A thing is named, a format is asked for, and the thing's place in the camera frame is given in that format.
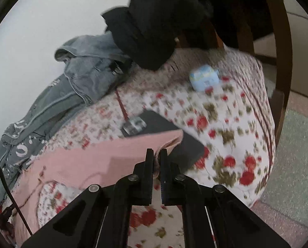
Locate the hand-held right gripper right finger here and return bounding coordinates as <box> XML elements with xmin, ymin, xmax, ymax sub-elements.
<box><xmin>160</xmin><ymin>148</ymin><xmax>291</xmax><ymax>248</ymax></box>

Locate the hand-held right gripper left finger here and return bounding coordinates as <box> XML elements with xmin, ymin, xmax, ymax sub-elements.
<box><xmin>21</xmin><ymin>148</ymin><xmax>154</xmax><ymax>248</ymax></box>

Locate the pink knit sweater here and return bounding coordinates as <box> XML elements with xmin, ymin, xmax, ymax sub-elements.
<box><xmin>12</xmin><ymin>129</ymin><xmax>184</xmax><ymax>238</ymax></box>

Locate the floral bed sheet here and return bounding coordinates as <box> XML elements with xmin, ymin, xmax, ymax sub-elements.
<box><xmin>1</xmin><ymin>45</ymin><xmax>276</xmax><ymax>248</ymax></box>

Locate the light blue small case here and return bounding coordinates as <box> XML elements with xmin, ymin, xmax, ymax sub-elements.
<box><xmin>190</xmin><ymin>64</ymin><xmax>220</xmax><ymax>92</ymax></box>

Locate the grey printed quilt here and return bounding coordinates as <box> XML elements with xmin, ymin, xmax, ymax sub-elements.
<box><xmin>0</xmin><ymin>33</ymin><xmax>134</xmax><ymax>204</ymax></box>

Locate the black puffer jacket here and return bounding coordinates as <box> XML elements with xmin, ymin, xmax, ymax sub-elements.
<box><xmin>101</xmin><ymin>0</ymin><xmax>276</xmax><ymax>70</ymax></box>

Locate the wooden chair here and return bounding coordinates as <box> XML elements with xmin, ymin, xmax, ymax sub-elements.
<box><xmin>175</xmin><ymin>0</ymin><xmax>292</xmax><ymax>148</ymax></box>

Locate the red cord with silver tag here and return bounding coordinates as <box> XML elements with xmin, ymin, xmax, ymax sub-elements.
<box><xmin>115</xmin><ymin>88</ymin><xmax>147</xmax><ymax>136</ymax></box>

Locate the black cable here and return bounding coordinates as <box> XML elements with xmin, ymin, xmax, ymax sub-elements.
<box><xmin>0</xmin><ymin>143</ymin><xmax>33</xmax><ymax>237</ymax></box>

